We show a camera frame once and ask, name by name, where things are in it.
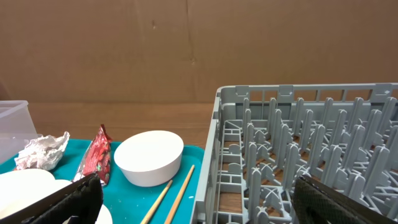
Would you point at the grey dishwasher rack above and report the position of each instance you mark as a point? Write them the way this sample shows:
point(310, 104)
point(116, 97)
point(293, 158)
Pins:
point(263, 137)

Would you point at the red foil snack wrapper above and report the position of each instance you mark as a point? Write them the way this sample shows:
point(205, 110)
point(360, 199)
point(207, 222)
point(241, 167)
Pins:
point(97, 158)

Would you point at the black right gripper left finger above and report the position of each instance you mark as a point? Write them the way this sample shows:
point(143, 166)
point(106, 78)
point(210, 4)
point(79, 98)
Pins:
point(79, 202)

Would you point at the white bowl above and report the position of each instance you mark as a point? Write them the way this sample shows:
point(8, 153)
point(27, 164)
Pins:
point(150, 158)

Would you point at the white plate with food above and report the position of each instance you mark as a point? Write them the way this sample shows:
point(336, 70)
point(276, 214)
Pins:
point(21, 188)

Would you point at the clear plastic bin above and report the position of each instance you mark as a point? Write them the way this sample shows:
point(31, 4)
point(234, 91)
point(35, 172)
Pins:
point(17, 128)

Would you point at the wooden chopstick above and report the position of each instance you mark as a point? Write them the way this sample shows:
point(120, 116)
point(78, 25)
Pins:
point(155, 205)
point(178, 198)

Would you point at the white paper napkin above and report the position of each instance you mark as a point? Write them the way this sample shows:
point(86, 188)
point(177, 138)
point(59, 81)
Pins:
point(42, 153)

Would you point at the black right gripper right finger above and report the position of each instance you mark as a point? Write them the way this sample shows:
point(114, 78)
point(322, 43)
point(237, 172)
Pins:
point(315, 202)

